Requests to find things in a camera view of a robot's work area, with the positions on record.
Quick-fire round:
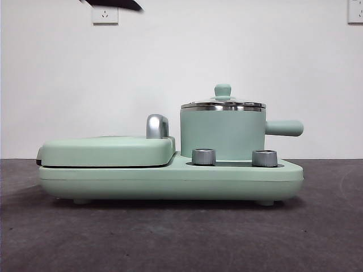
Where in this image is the glass lid with green knob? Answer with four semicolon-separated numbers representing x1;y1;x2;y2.
181;83;267;112

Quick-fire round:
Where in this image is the mint green griddle cover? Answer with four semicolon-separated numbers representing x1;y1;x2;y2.
36;135;176;168

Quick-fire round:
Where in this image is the silver control knob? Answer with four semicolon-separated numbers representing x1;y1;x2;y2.
191;147;217;165
251;149;278;167

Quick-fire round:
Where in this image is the mint green breakfast machine base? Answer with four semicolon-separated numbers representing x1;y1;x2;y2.
38;151;303;205

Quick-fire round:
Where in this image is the white wall socket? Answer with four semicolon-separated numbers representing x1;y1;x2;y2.
92;5;119;26
347;0;363;25

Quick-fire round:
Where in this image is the chrome griddle cover handle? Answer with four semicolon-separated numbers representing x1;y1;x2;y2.
145;113;170;139

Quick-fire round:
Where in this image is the mint green pot with handle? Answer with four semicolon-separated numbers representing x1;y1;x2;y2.
180;107;304;161

